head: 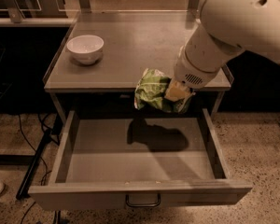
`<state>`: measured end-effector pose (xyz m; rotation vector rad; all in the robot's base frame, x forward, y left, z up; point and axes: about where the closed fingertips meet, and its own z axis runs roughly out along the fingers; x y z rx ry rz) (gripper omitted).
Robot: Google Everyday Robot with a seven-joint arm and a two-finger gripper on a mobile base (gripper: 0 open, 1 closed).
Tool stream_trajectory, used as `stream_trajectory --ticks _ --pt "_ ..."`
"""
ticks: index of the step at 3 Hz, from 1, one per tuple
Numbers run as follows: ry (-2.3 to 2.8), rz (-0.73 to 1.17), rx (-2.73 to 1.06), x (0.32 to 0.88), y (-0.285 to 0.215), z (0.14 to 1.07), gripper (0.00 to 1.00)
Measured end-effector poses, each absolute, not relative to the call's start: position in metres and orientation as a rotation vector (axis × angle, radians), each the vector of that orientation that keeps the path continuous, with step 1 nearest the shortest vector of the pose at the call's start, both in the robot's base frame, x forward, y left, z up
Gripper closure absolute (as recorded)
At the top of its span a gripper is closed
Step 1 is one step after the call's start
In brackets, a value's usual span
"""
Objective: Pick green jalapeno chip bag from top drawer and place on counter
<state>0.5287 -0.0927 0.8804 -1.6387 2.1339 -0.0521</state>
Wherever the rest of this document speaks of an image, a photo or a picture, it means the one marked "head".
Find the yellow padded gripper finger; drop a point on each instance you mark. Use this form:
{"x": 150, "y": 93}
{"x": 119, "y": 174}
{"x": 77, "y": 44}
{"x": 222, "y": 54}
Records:
{"x": 177, "y": 91}

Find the grey counter cabinet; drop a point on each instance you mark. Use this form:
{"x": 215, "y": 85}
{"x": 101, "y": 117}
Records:
{"x": 134, "y": 41}

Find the black drawer handle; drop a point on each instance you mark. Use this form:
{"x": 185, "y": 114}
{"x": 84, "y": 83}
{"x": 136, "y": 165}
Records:
{"x": 143, "y": 200}

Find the white ceramic bowl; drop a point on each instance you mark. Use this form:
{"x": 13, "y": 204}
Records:
{"x": 86, "y": 49}

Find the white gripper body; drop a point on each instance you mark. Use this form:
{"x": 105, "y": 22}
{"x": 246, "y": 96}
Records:
{"x": 192, "y": 69}

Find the green jalapeno chip bag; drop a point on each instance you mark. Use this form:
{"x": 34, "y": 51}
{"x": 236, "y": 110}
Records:
{"x": 151, "y": 89}

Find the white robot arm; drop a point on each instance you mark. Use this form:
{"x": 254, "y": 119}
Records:
{"x": 224, "y": 30}

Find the black bar on floor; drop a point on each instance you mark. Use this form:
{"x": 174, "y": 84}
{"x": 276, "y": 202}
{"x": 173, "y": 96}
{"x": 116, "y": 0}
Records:
{"x": 26, "y": 182}

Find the grey open drawer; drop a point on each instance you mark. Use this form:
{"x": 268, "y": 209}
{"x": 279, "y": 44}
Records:
{"x": 100, "y": 161}

